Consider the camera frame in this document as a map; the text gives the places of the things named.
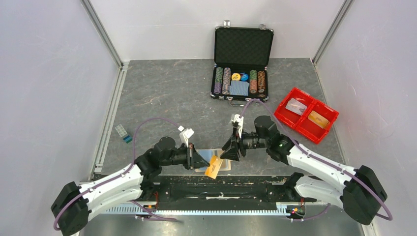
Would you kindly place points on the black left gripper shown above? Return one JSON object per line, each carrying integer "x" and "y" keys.
{"x": 194, "y": 160}

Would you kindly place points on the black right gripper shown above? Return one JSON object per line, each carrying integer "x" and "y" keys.
{"x": 231, "y": 147}

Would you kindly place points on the orange VIP card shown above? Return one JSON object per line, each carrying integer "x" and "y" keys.
{"x": 214, "y": 167}

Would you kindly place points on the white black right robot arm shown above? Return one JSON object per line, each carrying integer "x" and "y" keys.
{"x": 357, "y": 191}

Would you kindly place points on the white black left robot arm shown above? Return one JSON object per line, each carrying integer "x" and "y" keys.
{"x": 76, "y": 205}

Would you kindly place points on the blue playing card deck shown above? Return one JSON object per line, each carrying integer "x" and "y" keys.
{"x": 239, "y": 88}

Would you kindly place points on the white card in bin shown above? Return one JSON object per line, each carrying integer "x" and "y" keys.
{"x": 295, "y": 106}

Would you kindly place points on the yellow card in bin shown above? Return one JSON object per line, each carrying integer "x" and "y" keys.
{"x": 318, "y": 119}

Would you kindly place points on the pink white chip row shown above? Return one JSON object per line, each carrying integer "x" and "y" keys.
{"x": 226, "y": 80}

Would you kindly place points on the yellow dealer chip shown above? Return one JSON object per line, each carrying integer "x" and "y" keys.
{"x": 236, "y": 76}

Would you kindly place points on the blue dealer chip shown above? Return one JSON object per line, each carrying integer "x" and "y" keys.
{"x": 244, "y": 77}

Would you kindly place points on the orange brown chip row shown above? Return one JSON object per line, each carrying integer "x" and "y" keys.
{"x": 261, "y": 83}

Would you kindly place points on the green orange chip row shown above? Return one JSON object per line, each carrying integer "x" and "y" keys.
{"x": 253, "y": 81}

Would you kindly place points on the green purple chip row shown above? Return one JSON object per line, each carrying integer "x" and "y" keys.
{"x": 218, "y": 80}

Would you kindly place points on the red double plastic bin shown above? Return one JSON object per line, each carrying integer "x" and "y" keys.
{"x": 302, "y": 124}

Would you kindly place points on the black poker chip case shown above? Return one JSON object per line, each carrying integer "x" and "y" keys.
{"x": 241, "y": 49}

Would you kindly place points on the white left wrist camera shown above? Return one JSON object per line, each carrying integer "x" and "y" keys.
{"x": 185, "y": 135}

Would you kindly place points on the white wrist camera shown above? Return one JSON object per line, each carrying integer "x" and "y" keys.
{"x": 185, "y": 135}
{"x": 237, "y": 121}

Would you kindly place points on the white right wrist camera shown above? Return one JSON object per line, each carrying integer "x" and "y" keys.
{"x": 237, "y": 121}

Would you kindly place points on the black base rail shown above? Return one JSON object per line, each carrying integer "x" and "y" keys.
{"x": 222, "y": 193}

